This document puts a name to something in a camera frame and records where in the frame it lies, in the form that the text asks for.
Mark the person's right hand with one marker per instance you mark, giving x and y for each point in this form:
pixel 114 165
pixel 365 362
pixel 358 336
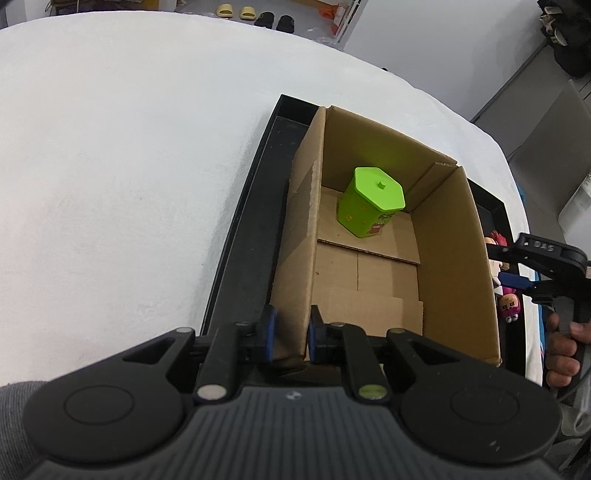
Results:
pixel 558 364

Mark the brown cardboard box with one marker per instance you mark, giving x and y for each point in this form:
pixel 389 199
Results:
pixel 452 277

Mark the red-haired doll figure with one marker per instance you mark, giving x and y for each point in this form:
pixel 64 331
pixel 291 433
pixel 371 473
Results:
pixel 493 239

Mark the black tray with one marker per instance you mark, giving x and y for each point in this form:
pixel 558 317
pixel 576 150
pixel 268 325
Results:
pixel 249 240

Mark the person's grey clothing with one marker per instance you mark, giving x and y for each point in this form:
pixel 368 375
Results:
pixel 14 424

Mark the orange bag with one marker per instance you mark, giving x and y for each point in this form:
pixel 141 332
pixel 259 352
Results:
pixel 330 11

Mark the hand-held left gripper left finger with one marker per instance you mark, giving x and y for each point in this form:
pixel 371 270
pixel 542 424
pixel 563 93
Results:
pixel 269 337

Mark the green hexagonal lidded container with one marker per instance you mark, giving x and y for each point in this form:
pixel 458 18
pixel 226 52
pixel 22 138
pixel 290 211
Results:
pixel 369 198

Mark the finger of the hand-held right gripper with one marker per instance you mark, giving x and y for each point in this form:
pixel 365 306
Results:
pixel 512 279
pixel 505 253

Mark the pink doll figure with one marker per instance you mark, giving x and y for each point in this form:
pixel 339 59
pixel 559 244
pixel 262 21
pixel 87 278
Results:
pixel 509 305

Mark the black jacket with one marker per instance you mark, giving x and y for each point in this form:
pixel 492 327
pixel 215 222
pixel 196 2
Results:
pixel 568 41

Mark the yellow slipper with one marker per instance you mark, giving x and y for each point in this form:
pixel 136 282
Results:
pixel 248 12
pixel 225 10

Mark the white tablecloth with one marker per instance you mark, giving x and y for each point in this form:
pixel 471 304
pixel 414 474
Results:
pixel 115 184

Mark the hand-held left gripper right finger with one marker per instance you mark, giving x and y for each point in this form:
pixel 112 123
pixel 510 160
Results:
pixel 316 339

